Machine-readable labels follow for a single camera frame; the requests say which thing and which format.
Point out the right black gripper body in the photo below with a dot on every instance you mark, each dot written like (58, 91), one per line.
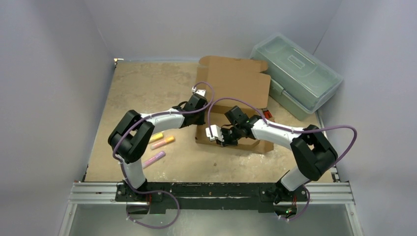
(224, 135)

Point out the brown cardboard box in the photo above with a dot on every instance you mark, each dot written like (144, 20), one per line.
(231, 82)

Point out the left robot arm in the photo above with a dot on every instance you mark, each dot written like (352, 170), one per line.
(131, 136)

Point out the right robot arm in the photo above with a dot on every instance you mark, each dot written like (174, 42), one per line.
(312, 151)

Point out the orange pink highlighter marker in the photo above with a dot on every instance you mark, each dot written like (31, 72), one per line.
(162, 143)

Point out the purple highlighter marker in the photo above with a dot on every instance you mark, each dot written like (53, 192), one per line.
(153, 159)

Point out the yellow highlighter marker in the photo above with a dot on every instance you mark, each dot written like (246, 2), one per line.
(156, 137)

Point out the translucent green plastic toolbox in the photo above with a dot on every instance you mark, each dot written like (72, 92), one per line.
(300, 82)

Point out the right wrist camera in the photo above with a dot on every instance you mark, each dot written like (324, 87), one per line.
(214, 133)

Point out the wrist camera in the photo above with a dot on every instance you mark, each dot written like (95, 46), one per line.
(201, 92)
(214, 133)

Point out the red handled adjustable wrench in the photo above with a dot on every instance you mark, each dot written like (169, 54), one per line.
(267, 114)

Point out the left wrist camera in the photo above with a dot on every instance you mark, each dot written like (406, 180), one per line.
(201, 92)

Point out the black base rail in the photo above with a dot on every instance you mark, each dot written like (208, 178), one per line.
(209, 196)

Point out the aluminium frame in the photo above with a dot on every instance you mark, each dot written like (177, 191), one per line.
(93, 193)

